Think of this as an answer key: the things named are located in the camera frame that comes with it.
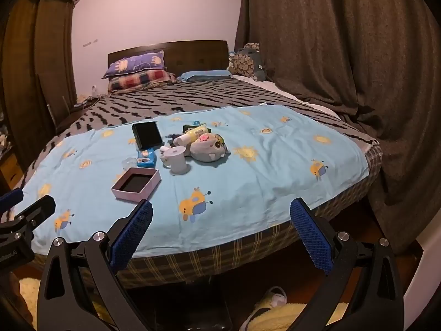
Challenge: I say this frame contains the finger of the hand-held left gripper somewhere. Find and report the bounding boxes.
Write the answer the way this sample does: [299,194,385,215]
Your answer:
[0,189,24,214]
[0,195,56,237]

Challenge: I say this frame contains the log pattern cushion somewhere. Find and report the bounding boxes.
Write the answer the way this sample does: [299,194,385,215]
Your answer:
[228,43,260,76]

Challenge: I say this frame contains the purple printed pillow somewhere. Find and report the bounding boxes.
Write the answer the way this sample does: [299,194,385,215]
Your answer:
[102,51,165,80]

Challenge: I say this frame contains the dark blue bag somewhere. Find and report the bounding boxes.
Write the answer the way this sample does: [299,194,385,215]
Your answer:
[246,49,267,81]

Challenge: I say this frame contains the grey plush toy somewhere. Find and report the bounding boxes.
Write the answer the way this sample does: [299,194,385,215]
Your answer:
[188,133,231,169]

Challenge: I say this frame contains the blue wipes packet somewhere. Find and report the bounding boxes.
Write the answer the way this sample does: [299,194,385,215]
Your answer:
[137,148,157,168]

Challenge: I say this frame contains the grey zigzag blanket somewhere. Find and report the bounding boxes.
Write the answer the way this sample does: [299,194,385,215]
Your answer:
[21,78,380,180]

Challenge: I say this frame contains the yellow white tube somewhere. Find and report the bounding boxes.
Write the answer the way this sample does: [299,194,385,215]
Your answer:
[173,126,211,147]

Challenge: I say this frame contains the red blue plaid pillow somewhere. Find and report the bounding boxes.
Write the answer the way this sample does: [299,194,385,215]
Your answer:
[107,70,177,92]

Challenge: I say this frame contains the brown curtain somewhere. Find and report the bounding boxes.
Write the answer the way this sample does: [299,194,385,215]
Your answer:
[234,0,438,256]

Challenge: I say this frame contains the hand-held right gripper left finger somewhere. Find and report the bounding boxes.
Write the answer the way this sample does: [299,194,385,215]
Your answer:
[36,199,154,331]

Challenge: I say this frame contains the wooden nightstand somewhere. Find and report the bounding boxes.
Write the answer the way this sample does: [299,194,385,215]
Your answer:
[57,95,104,132]

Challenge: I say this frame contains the white black slipper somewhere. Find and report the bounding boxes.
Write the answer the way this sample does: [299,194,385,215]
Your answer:
[241,286,288,331]

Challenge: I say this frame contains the wooden wardrobe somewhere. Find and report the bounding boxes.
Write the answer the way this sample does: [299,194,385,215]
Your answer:
[0,0,78,180]

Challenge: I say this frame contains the white cup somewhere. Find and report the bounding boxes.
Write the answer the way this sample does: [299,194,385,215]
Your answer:
[159,145,190,176]

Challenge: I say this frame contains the dark wooden headboard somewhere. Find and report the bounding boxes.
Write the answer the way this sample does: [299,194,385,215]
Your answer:
[108,40,230,73]

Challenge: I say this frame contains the black box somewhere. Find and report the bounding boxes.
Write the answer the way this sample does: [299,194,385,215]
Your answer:
[132,121,163,149]

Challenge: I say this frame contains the pink box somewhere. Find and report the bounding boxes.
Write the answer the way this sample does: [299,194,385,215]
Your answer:
[111,167,162,202]

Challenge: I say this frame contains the wooden drawer cabinet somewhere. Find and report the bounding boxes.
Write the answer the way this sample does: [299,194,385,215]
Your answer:
[0,153,25,185]

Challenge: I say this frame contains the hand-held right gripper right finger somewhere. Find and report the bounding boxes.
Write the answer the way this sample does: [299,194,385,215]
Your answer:
[289,198,405,331]

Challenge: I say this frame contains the light blue printed sheet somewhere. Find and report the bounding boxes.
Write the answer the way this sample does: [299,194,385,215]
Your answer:
[12,104,370,257]

